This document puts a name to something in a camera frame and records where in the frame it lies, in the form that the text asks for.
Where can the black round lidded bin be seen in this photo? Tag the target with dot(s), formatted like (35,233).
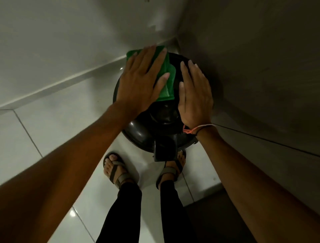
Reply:
(160,125)

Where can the person's left thumb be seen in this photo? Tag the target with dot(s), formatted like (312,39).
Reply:
(163,83)

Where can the person's left hand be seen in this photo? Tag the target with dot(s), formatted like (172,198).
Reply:
(136,85)

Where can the brown wooden cabinet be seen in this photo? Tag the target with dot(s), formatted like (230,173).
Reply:
(262,75)

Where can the black trousers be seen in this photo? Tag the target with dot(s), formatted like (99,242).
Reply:
(125,215)

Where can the person's left middle finger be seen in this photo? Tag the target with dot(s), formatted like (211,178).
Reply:
(147,58)

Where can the white skirting board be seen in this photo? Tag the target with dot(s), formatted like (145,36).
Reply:
(75,78)

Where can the person's right middle finger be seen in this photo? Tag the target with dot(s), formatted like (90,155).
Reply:
(195,72)

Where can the person's left forearm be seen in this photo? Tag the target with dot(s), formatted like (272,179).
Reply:
(57,172)

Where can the person's right hand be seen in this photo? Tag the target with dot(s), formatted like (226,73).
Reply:
(196,100)

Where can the person's right thumb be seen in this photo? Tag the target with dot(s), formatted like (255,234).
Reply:
(181,96)

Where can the person's right forearm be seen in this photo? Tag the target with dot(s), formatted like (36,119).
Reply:
(260,190)

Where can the green cleaning cloth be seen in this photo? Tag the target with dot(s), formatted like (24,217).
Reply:
(167,82)

